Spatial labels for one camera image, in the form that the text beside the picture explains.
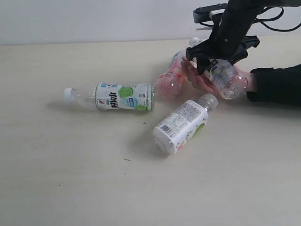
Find person's open hand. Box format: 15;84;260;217
181;56;257;95

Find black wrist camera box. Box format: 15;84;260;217
193;3;228;24

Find black sleeved forearm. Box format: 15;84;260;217
247;65;301;106

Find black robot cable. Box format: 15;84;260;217
253;6;301;32

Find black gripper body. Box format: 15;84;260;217
209;0;261;60

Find lime label clear bottle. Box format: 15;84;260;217
63;83;155;112

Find tall clear white-label bottle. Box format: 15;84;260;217
189;37;249;101

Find pink peach drink bottle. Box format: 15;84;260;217
155;50;187;99

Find short white label bottle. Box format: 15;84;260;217
153;94;218;154

